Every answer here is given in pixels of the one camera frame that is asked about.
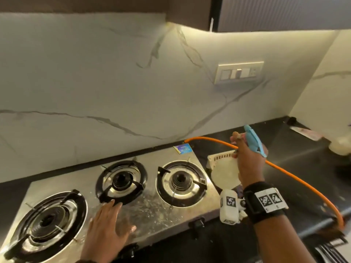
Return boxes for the person's right hand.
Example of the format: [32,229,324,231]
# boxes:
[230,131,269,190]

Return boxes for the person's left hand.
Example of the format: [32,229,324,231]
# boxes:
[80,200,137,263]

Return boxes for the blue gas lighter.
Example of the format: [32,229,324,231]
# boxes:
[244,125,268,158]

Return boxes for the person's right forearm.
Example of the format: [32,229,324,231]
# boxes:
[253,211,316,263]

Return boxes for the large black burner pan support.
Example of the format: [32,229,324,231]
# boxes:
[4,189,88,262]

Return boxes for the black stove knob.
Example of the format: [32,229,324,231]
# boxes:
[189,218,206,239]
[120,243,139,263]

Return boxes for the small black burner pan support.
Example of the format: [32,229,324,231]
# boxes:
[155,160,208,208]
[95,160,148,205]

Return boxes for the cream plastic basket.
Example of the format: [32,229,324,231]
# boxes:
[206,150,239,172]

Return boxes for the stainless steel gas stove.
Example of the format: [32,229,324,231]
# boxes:
[0,150,223,263]

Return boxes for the round white plate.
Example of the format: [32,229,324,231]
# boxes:
[210,159,242,190]

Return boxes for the blue stove sticker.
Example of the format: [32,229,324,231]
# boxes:
[173,143,193,155]

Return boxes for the black wristband with markers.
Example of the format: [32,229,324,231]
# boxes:
[242,181,289,225]

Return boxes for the grey fluted upper cabinet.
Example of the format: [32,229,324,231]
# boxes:
[217,0,351,33]

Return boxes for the metal dish rack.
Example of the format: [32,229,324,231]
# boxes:
[312,235,351,263]

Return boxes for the dark brown upper cabinet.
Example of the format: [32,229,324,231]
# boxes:
[0,0,219,32]

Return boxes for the white wall switch panel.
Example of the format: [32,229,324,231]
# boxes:
[214,61,265,85]

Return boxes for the black handled kitchen knife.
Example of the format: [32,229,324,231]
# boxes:
[286,117,324,142]

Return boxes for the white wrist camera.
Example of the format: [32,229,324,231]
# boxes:
[219,189,248,226]

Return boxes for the orange gas hose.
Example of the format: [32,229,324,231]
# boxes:
[183,136,345,230]

